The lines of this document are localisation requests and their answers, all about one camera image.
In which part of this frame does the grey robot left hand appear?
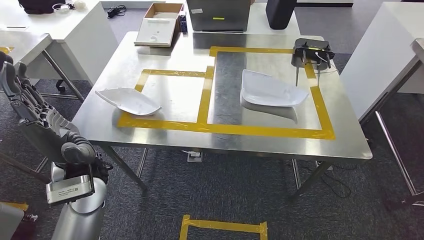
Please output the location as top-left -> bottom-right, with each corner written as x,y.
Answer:
0,51 -> 98,166

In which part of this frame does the white curved plastic part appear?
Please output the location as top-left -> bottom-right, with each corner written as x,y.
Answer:
240,68 -> 310,108
95,87 -> 163,117

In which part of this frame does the stainless steel workbench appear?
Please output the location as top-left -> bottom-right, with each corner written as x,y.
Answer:
70,31 -> 374,202

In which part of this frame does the black bag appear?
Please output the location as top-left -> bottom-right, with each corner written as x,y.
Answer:
17,0 -> 68,15

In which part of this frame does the white floor socket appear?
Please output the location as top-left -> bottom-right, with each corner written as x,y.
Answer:
186,150 -> 204,164

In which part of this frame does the cardboard box with white insert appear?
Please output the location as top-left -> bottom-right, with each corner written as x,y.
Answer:
133,2 -> 185,48

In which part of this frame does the small dark blue box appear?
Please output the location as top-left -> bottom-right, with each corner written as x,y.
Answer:
178,10 -> 189,35

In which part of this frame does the yellow floor tape square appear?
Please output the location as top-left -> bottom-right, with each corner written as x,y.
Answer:
178,214 -> 269,240

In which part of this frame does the grey metal case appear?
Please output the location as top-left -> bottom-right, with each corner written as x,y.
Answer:
185,0 -> 252,33

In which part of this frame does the black cylindrical bin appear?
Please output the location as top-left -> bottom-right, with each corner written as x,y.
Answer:
265,0 -> 298,31

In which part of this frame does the black router with antennas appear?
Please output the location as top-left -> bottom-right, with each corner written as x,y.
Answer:
290,37 -> 336,88

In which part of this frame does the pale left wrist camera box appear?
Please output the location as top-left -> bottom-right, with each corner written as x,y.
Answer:
44,174 -> 96,206

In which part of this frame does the white coiled cable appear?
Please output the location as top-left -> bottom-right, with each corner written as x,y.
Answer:
51,2 -> 72,15

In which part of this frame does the black charger with cable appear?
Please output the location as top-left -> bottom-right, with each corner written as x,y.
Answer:
105,4 -> 128,20

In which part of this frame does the black floor cable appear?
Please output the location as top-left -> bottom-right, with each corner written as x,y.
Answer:
317,162 -> 353,200

